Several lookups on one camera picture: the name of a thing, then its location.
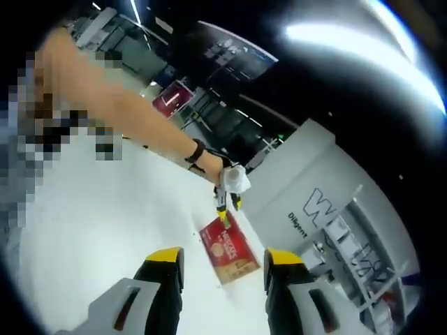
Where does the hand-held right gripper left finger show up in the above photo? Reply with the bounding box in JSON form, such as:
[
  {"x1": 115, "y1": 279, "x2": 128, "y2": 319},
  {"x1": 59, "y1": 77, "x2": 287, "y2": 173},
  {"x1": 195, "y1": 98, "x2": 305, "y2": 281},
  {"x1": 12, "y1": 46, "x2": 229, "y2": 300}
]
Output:
[{"x1": 57, "y1": 246, "x2": 184, "y2": 335}]

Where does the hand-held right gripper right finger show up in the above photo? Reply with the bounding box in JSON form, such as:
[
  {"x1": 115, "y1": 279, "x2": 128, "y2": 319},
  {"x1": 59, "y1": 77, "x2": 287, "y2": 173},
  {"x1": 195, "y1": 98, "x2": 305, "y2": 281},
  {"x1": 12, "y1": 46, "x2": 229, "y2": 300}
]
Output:
[{"x1": 263, "y1": 247, "x2": 354, "y2": 335}]

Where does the red coffee box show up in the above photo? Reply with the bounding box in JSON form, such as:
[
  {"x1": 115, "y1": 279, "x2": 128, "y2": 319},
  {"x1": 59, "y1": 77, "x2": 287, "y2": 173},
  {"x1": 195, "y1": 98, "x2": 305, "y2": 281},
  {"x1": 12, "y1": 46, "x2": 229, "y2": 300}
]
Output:
[{"x1": 198, "y1": 216, "x2": 262, "y2": 285}]

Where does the person's left hand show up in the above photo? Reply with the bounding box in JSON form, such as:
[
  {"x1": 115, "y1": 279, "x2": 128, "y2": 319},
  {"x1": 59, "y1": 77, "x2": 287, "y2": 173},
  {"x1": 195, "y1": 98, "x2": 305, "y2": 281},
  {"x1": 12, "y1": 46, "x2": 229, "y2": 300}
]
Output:
[{"x1": 205, "y1": 155, "x2": 232, "y2": 186}]

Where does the grey metal shelf rack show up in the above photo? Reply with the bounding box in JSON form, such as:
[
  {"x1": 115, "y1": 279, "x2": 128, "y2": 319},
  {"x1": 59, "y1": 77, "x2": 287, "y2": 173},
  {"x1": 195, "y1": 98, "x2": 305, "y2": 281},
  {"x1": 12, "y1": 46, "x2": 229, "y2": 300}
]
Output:
[{"x1": 314, "y1": 184, "x2": 422, "y2": 318}]

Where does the laptop with red screen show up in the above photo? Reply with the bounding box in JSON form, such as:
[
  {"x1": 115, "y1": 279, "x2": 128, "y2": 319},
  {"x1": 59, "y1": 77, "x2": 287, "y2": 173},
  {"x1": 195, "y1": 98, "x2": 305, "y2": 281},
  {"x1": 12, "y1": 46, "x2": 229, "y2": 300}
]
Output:
[{"x1": 151, "y1": 79, "x2": 195, "y2": 120}]

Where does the large monitor screen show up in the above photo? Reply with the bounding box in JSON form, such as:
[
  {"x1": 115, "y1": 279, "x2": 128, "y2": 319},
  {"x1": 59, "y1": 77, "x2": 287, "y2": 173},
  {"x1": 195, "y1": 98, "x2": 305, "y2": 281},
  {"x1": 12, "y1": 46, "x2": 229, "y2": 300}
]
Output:
[{"x1": 205, "y1": 20, "x2": 280, "y2": 85}]

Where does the ceiling light strip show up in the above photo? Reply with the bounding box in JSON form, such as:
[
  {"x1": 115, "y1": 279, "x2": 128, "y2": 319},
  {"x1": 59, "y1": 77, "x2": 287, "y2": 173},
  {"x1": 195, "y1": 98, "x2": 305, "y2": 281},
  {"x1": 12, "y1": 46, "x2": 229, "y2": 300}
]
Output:
[{"x1": 284, "y1": 20, "x2": 446, "y2": 112}]

